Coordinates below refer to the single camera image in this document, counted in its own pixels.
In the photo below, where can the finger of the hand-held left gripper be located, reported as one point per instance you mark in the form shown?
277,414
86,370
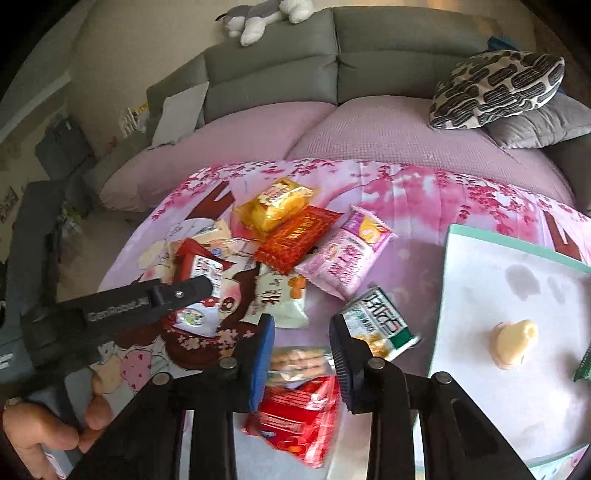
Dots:
147,300

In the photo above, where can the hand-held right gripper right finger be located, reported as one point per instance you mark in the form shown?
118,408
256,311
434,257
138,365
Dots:
344,364

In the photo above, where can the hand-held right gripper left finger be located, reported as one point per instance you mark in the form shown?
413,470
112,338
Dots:
260,364

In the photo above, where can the clear biscuit packet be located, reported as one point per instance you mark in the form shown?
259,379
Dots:
300,362

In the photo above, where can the red and white snack packet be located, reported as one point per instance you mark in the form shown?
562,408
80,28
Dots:
203,265

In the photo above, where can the beige snack packet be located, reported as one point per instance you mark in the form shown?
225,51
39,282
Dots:
212,230

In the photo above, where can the white tray green rim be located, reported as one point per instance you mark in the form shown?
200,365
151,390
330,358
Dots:
489,286

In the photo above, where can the person's left hand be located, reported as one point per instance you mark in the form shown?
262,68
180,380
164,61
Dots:
37,438

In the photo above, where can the white packet green cartoon print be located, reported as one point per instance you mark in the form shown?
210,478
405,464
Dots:
196,319

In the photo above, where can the green and white snack packet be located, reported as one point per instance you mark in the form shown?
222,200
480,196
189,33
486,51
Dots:
374,318

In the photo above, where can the white snack packet orange print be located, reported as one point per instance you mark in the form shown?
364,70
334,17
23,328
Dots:
277,300

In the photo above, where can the white and blue snack packet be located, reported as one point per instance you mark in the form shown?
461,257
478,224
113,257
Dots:
228,248

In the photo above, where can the pink snack packet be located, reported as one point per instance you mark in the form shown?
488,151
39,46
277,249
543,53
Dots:
341,263

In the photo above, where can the red-orange snack packet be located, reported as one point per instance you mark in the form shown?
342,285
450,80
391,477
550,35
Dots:
295,237

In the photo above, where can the yellow snack packet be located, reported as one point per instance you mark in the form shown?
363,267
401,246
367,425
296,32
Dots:
277,207

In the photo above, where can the cream round pastry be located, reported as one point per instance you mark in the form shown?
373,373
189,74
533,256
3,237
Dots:
515,344

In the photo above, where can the dark storage box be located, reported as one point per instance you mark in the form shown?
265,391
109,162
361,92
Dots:
64,147

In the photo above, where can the pink printed blanket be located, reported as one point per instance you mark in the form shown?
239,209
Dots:
406,194

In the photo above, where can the light grey pillow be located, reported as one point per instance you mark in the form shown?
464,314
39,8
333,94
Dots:
180,115

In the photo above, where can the pink sofa cover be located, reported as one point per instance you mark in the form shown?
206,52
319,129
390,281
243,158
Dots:
369,134

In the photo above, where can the dark green snack packet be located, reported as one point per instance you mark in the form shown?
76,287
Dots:
584,364

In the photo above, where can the grey and white plush toy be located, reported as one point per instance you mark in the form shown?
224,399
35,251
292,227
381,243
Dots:
258,18

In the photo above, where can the grey sofa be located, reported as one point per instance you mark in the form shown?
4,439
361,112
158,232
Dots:
383,50

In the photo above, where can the black and white patterned pillow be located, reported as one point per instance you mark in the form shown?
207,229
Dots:
498,87

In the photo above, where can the blue cloth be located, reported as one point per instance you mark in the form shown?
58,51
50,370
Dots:
501,44

